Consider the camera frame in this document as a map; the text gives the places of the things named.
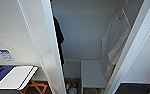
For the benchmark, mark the white inner cabinet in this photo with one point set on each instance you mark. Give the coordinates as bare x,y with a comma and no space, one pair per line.
92,73

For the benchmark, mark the white hanging shirt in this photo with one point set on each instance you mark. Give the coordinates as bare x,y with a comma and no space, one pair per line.
116,43

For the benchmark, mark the white wardrobe door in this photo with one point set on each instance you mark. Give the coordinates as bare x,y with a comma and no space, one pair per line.
47,43
131,56

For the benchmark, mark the black hanging garment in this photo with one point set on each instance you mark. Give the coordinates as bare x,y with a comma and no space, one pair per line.
59,36

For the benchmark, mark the blue and white wall sticker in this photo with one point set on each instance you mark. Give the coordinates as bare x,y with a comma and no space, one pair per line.
5,54

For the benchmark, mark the white wardrobe carcass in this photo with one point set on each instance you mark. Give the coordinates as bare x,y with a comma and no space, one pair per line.
84,33

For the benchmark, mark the white plastic bag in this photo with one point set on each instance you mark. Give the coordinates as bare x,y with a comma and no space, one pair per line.
72,90

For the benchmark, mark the white hanger of shirt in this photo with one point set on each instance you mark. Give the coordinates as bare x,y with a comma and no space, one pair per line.
123,12

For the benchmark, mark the white board with black edge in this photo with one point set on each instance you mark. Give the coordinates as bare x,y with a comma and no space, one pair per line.
16,77

